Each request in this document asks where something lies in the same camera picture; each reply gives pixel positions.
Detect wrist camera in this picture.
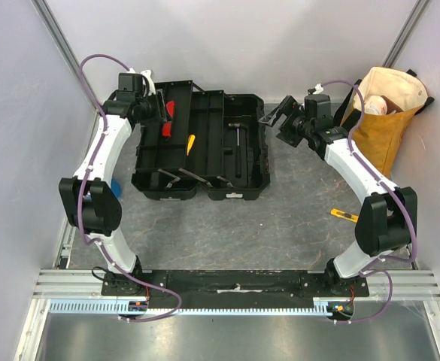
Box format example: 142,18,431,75
308,83,324,95
140,69,156,96

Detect red handled pliers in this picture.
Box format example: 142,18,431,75
162,100,176,140

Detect aluminium frame rail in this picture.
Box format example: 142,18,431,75
33,269,440,301

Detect blue tape roll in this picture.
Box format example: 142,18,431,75
111,178,122,199

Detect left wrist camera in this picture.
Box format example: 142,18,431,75
140,69,156,96

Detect black plastic toolbox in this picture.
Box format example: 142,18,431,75
131,80,270,201

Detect yellow utility knife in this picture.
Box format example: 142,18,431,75
330,208,358,223

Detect blue cable duct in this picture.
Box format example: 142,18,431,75
49,299,332,317

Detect yellow handled screwdriver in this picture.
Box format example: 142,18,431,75
187,134,196,156

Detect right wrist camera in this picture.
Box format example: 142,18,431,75
308,83,324,95

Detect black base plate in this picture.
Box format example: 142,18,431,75
91,266,369,307

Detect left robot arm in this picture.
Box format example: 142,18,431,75
59,70,168,296

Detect hammer with metal shaft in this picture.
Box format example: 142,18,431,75
228,123,248,178

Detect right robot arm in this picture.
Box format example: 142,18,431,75
260,94,417,296

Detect yellow canvas tote bag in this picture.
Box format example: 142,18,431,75
353,67,434,177

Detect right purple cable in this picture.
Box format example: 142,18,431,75
309,79,420,324

